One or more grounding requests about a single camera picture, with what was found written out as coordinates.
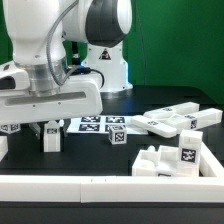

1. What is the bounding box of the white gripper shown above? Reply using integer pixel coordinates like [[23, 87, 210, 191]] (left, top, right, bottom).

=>
[[0, 61, 103, 138]]

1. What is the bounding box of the white chair seat block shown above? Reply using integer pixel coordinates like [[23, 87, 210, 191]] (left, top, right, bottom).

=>
[[131, 145, 201, 177]]

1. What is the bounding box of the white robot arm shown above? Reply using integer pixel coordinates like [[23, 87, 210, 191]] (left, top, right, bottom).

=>
[[0, 0, 132, 125]]

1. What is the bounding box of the white chair back piece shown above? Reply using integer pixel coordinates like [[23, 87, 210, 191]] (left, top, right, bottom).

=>
[[131, 102, 199, 138]]

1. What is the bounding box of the white tag cube far left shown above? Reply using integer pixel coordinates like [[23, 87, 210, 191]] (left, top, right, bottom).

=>
[[0, 124, 21, 134]]

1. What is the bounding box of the white tag sheet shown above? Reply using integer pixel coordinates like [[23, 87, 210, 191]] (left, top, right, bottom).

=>
[[67, 115, 147, 135]]

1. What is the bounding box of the white block left edge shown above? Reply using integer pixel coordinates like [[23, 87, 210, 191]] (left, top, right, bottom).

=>
[[0, 136, 8, 162]]

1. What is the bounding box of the small white tag cube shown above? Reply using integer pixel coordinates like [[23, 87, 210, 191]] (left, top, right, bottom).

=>
[[108, 125, 127, 145]]

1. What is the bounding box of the white front fence rail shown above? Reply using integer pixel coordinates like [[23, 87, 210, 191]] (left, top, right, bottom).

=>
[[0, 175, 224, 203]]

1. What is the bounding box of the white fence rail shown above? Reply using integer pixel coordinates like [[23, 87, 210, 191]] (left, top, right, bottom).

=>
[[0, 175, 224, 203], [199, 144, 224, 178]]

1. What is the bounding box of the white right fence rail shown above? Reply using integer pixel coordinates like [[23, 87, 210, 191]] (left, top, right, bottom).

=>
[[199, 144, 224, 178]]

